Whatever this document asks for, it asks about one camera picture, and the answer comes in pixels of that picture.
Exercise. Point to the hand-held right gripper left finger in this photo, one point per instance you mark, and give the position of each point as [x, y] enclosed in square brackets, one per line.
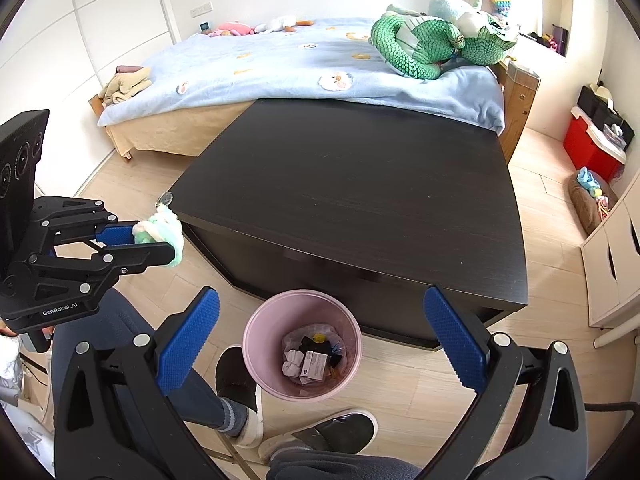
[190, 340]

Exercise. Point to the pink plush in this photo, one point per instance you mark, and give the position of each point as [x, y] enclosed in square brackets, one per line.
[232, 26]

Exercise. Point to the white cardboard box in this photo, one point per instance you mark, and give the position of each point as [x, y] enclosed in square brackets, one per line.
[315, 365]

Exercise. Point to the white drawer cabinet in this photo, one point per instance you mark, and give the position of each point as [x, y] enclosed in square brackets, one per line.
[610, 260]

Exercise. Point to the brown pet bed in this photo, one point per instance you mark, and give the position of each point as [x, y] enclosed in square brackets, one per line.
[582, 207]

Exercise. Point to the light blue plush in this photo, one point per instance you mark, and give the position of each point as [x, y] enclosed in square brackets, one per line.
[447, 7]

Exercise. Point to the person's left leg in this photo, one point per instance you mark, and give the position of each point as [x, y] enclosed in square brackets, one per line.
[200, 400]

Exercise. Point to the beige folded towel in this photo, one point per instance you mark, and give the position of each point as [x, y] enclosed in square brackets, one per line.
[125, 87]

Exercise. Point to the white desk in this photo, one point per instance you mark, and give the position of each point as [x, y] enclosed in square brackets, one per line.
[615, 336]

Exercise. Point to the dark purple box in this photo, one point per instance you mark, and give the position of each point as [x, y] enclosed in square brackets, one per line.
[560, 40]

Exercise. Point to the clear table corner guard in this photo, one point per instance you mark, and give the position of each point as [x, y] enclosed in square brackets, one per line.
[165, 200]

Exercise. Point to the white star print clothing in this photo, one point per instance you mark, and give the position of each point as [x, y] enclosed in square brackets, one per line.
[10, 375]

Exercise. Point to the black glove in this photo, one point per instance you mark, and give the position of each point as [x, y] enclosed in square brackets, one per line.
[312, 346]

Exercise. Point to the person's right leg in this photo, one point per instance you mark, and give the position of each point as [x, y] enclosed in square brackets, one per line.
[350, 467]

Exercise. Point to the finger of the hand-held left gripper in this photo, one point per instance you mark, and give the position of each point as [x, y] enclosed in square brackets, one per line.
[115, 235]
[135, 255]

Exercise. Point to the wooden bedside stand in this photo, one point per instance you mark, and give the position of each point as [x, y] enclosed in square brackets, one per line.
[522, 110]

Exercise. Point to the black storage box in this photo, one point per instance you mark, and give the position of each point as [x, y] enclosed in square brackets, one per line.
[590, 102]

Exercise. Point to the white tissue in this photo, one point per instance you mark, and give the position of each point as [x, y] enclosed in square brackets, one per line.
[292, 362]

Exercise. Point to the green dragon plush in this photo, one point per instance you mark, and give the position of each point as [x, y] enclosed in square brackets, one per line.
[415, 45]

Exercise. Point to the rainbow crochet bag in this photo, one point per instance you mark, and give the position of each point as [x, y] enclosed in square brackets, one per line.
[497, 2]

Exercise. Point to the wooden bed frame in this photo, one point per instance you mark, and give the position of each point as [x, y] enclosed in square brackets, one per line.
[165, 135]

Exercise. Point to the pink trash bin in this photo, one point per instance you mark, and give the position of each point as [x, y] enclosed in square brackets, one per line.
[265, 320]

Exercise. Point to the white sliding wardrobe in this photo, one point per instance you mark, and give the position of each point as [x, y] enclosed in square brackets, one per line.
[100, 35]

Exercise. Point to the light blue printed blanket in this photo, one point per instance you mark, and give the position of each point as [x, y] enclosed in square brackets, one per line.
[300, 60]

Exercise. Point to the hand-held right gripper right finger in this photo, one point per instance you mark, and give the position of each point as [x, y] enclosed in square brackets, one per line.
[452, 337]

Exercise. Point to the white wall socket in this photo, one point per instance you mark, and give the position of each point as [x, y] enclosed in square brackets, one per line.
[202, 9]

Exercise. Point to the blue pet toy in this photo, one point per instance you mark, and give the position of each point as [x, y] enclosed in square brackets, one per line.
[585, 177]

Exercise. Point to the person's leg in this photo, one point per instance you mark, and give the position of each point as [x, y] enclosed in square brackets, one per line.
[350, 467]
[200, 400]

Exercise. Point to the white goose plush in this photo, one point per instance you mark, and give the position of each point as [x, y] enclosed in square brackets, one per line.
[277, 24]

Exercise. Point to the black wooden table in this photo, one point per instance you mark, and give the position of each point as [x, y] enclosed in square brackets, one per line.
[350, 185]

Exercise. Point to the dark grey slipper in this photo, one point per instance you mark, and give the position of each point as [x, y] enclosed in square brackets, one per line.
[235, 375]
[345, 430]

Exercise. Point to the red cooler box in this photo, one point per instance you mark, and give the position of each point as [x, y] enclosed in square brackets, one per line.
[585, 145]

